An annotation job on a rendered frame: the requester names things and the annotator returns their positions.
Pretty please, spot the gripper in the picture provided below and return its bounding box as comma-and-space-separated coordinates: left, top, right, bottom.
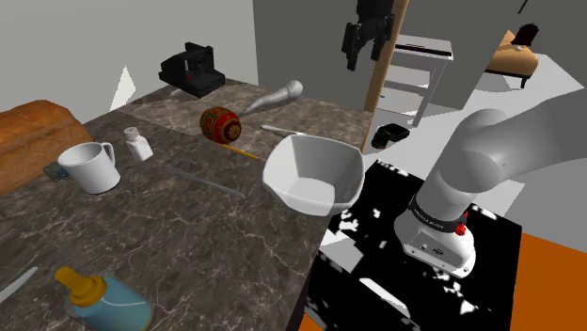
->
341, 0, 397, 72

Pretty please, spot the white side table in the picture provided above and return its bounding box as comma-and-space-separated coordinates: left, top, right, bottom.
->
375, 35, 454, 128

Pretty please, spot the black box on floor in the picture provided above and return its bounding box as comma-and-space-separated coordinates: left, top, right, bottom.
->
371, 122, 411, 150

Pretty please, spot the grey club-shaped tool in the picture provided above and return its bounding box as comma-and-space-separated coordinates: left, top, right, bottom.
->
238, 80, 304, 118

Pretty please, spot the grey metal utensil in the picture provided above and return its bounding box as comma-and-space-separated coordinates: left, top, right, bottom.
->
260, 124, 305, 137

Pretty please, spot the white angular bowl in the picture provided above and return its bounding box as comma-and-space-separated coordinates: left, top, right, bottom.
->
262, 134, 366, 217

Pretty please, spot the yellow pencil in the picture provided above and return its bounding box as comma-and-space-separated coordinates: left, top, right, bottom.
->
214, 140, 266, 163

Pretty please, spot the red patterned egg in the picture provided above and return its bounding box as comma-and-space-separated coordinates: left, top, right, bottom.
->
199, 105, 243, 145

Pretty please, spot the thin grey rod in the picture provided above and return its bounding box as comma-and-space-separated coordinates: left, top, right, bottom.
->
165, 165, 246, 199

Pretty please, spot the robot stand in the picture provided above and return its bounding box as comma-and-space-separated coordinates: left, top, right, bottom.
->
304, 157, 524, 331

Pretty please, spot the small white bottle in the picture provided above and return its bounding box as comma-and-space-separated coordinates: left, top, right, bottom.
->
123, 126, 154, 162

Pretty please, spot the white mug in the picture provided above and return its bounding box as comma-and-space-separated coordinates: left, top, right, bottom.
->
56, 141, 121, 195

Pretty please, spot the small grey blue card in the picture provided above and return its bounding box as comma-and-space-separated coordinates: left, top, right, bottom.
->
42, 164, 70, 183

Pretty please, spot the brown bread loaf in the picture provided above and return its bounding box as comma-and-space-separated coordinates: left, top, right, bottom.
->
0, 100, 95, 196

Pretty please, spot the blue bottle with yellow cap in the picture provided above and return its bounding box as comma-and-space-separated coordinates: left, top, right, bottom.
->
55, 267, 153, 331

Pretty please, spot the grey flat blade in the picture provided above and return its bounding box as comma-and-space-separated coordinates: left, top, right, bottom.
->
0, 267, 39, 304

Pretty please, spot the black instant camera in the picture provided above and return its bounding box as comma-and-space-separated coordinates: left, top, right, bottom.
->
158, 41, 227, 99

